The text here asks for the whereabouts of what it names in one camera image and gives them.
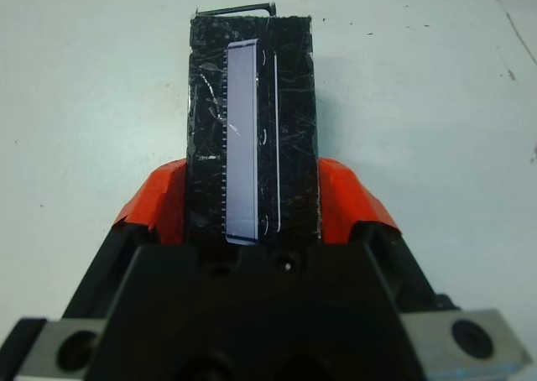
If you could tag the camera box base white inlay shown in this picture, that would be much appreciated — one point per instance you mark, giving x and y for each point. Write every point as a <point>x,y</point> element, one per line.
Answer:
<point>235,8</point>

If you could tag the black scuffed box lid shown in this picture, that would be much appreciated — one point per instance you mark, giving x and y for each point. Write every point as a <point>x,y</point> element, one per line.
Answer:
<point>293,146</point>

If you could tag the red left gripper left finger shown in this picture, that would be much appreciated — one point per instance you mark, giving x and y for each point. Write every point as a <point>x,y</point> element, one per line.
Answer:
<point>163,205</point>

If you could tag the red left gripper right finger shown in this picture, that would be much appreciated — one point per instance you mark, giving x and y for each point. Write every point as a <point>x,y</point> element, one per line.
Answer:
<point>348,205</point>

